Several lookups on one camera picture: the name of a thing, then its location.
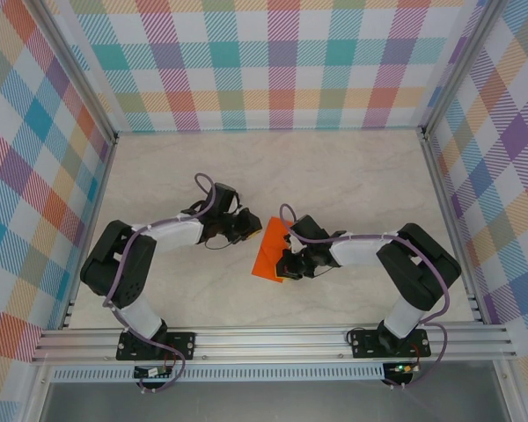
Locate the orange paper sheet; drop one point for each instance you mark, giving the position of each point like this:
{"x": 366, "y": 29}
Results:
{"x": 268, "y": 250}

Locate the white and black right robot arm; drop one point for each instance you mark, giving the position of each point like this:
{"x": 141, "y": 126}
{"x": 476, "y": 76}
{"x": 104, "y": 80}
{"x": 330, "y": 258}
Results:
{"x": 356, "y": 252}

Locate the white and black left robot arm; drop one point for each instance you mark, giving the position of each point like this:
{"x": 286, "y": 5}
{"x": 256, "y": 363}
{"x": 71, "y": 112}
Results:
{"x": 176, "y": 235}

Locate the grey metal panel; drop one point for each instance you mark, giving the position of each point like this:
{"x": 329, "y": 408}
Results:
{"x": 268, "y": 402}

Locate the small circuit board green light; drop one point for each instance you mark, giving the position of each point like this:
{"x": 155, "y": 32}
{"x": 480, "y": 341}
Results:
{"x": 400, "y": 368}

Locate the small dark circuit board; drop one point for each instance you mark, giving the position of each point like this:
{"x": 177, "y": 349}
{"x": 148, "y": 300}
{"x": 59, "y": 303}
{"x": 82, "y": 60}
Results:
{"x": 151, "y": 373}

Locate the long aluminium mounting rail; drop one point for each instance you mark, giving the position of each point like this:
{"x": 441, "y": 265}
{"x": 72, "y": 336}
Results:
{"x": 268, "y": 343}

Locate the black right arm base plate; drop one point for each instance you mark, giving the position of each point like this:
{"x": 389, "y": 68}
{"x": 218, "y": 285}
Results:
{"x": 363, "y": 343}

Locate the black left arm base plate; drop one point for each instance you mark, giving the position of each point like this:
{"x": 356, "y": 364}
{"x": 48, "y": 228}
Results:
{"x": 182, "y": 343}

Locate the aluminium side rail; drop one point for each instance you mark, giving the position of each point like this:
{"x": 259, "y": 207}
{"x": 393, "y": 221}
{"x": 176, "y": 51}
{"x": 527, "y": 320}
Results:
{"x": 99, "y": 198}
{"x": 442, "y": 198}

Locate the aluminium frame post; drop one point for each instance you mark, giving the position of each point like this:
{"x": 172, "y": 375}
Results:
{"x": 456, "y": 66}
{"x": 82, "y": 74}

